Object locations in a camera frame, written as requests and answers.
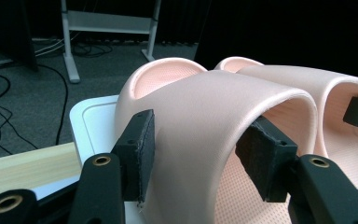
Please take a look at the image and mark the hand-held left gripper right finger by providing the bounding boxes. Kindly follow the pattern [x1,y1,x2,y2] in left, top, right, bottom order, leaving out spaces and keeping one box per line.
[234,116,299,203]

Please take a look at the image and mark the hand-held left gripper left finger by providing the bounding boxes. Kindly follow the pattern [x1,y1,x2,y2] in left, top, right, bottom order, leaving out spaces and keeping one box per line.
[111,108,156,203]

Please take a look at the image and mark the pink foam slipper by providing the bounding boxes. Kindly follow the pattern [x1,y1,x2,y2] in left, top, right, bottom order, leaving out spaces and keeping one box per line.
[213,55,358,198]
[114,57,320,224]

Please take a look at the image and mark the white metal stand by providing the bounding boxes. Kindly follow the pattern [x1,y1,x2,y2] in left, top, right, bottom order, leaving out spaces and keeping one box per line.
[60,0,163,84]

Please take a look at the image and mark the black stand base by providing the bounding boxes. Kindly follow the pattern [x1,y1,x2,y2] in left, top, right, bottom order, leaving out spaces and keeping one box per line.
[0,0,39,73]

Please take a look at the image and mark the tangle of black floor cables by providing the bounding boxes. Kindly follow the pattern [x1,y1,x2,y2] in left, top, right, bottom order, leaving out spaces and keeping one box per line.
[0,41,115,157]

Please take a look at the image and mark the white floor cables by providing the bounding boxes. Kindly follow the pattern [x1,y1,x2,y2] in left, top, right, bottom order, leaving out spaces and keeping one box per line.
[0,31,82,67]

